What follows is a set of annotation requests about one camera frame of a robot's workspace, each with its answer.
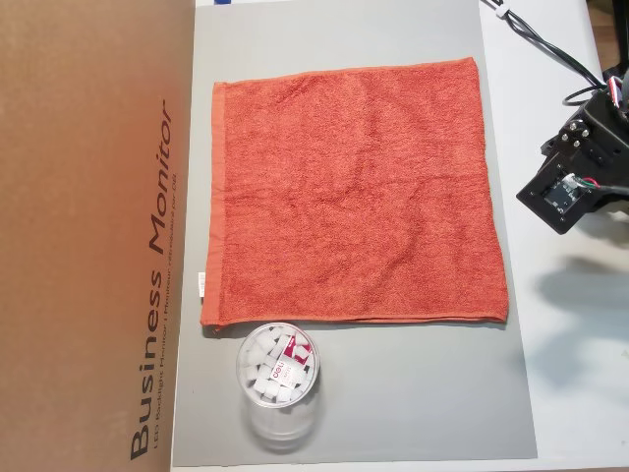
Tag clear plastic jar white contents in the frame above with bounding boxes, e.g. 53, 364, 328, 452
234, 322, 328, 453

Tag orange terry towel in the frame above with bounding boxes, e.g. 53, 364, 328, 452
199, 56, 509, 338

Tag brown cardboard monitor box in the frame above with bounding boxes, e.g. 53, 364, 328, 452
0, 0, 198, 472

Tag grey table mat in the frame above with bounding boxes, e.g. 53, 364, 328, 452
169, 4, 540, 468

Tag black cable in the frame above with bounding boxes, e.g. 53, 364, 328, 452
479, 0, 608, 107
490, 0, 608, 89

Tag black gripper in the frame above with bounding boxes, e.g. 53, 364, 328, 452
540, 90, 629, 171

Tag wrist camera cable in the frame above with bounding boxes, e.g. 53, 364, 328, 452
568, 172, 629, 194

